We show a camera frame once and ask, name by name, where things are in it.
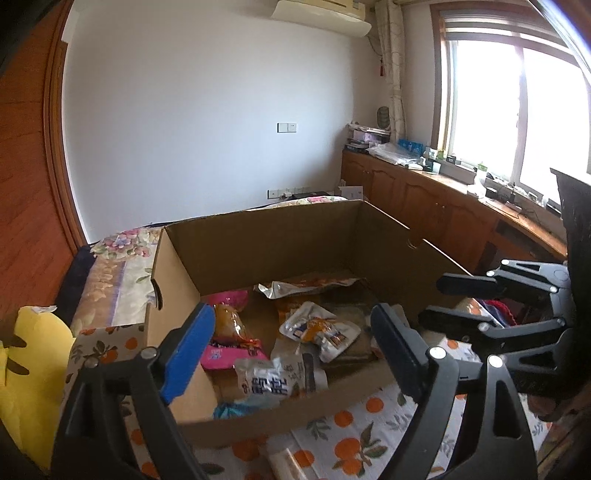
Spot white orange-label snack packet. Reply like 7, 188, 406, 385
279, 301, 362, 364

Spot small clear white packet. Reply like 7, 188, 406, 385
267, 447, 303, 480

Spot brown cardboard box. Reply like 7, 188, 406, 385
141, 199, 474, 449

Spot clear plastic bag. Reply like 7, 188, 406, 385
366, 141, 426, 168

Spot stack of books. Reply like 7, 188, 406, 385
345, 122, 392, 154

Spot dark blue bed sheet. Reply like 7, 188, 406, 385
54, 244, 99, 326

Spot pink snack packet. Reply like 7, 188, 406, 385
201, 290, 271, 372

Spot long wooden cabinet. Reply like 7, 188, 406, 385
341, 148, 570, 278

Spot white wall power outlets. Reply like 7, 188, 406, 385
266, 185, 312, 199

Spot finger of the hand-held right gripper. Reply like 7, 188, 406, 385
417, 305, 568, 357
436, 259, 572, 306

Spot light blue snack packet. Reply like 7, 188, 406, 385
213, 398, 280, 421

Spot yellow plush toy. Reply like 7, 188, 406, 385
0, 306, 77, 472

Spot silver dark-print snack packet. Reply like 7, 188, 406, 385
233, 352, 329, 409

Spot orange fruit print blanket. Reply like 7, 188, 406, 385
65, 323, 555, 480

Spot reddish wooden wardrobe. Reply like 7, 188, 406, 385
0, 0, 88, 319

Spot silver brown snack packet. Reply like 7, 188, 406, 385
255, 276, 362, 302

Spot white air conditioner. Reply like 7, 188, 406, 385
270, 0, 373, 36

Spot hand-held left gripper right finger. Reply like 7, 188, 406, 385
369, 302, 539, 480

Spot black device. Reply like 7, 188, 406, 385
484, 184, 523, 207

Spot patterned beige curtain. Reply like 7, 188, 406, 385
373, 0, 408, 143

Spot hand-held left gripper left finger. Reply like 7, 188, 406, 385
51, 302, 218, 480

